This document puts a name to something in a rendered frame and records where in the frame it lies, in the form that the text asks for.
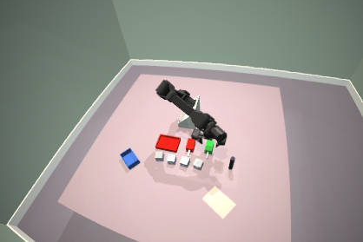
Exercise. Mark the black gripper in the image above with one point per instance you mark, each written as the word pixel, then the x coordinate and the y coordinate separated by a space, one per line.
pixel 197 135

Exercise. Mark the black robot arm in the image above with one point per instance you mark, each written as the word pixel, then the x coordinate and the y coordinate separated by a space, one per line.
pixel 181 98

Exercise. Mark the red tray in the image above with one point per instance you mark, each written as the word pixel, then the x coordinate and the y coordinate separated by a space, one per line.
pixel 168 143

